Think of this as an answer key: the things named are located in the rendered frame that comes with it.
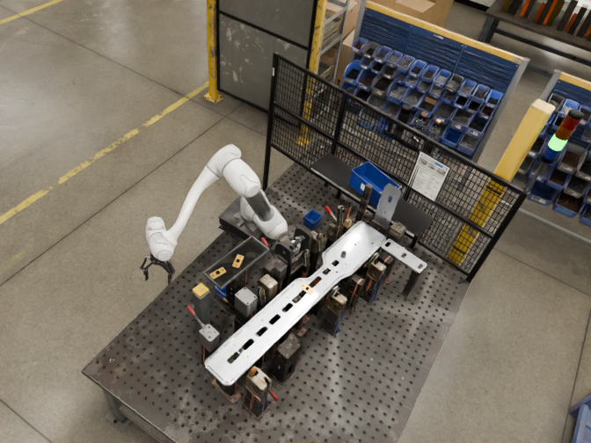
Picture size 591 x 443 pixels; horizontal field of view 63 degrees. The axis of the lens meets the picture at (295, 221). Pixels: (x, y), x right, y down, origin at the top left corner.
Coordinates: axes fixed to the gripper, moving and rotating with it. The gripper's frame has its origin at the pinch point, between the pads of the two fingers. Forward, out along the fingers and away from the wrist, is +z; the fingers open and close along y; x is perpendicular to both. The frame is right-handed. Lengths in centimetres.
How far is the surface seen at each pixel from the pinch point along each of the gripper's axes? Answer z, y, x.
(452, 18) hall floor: -97, -256, -630
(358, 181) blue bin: -45, -111, -77
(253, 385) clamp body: 5, -68, 61
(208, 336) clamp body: -4, -42, 43
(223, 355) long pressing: 4, -50, 47
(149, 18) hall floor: -68, 177, -471
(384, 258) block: -15, -132, -33
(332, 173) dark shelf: -41, -94, -92
